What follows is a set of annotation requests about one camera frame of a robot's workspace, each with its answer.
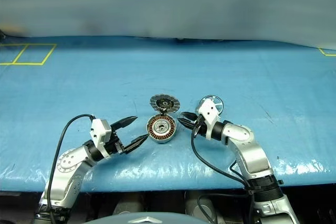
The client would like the grey rounded shape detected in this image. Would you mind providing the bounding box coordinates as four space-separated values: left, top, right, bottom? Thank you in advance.
184 191 219 222
112 199 144 217

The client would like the grey robot torso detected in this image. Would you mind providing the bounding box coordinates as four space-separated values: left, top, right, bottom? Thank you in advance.
88 211 211 224

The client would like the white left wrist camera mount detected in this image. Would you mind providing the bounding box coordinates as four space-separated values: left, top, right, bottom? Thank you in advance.
90 119 112 158

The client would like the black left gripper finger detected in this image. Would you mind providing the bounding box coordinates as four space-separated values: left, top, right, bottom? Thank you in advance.
123 133 150 155
110 115 139 131

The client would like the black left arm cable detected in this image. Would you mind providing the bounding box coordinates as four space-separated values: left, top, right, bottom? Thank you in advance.
48 114 96 224

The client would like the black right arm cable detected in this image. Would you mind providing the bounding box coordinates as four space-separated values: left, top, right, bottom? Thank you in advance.
191 123 254 196

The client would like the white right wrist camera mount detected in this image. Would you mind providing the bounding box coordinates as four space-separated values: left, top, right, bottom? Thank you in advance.
196 99 220 141

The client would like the yellow tape double square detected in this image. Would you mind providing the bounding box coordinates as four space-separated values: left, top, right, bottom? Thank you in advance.
0 43 57 66

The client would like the round finned motor lid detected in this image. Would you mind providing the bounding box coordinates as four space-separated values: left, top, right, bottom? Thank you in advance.
149 93 181 115

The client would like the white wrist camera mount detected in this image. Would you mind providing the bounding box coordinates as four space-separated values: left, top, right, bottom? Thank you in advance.
90 119 112 158
196 99 220 141

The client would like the grey round motor housing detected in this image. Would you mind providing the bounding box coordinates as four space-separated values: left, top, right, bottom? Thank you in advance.
144 113 179 145

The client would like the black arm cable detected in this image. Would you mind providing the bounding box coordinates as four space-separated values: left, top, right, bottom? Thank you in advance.
191 123 254 196
48 114 96 224

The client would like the black cable under table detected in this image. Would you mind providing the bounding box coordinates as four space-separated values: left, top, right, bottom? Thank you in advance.
196 197 219 224

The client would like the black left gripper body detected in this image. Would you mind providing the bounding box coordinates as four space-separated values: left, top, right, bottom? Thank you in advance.
104 126 125 156

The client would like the blue table cover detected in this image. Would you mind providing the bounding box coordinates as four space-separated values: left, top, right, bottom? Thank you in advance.
0 35 336 193

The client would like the silver spoked rotor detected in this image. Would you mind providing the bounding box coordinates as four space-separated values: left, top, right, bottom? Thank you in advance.
196 95 225 116

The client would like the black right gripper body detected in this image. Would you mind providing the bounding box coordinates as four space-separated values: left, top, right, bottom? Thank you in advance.
192 115 208 137

